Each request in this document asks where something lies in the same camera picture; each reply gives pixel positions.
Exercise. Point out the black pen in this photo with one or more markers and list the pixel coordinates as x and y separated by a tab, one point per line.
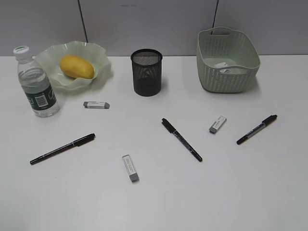
173	131
257	129
76	143

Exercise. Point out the waste paper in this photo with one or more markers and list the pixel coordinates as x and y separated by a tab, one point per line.
221	65

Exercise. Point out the yellow mango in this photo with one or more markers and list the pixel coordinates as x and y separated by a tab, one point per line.
76	67

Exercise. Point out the clear plastic water bottle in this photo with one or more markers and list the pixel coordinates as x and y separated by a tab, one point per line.
35	83

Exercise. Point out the black mesh pen holder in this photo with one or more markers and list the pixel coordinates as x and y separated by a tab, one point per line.
147	72

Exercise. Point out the grey eraser front centre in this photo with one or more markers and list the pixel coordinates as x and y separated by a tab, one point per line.
132	173

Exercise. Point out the grey eraser near plate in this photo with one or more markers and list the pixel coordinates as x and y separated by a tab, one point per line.
96	105

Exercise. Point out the grey eraser right side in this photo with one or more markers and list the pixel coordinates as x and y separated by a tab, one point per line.
217	124

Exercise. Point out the green woven plastic basket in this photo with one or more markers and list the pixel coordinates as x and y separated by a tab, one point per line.
222	44

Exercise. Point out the green wavy glass plate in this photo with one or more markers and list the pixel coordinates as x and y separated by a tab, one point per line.
50	59

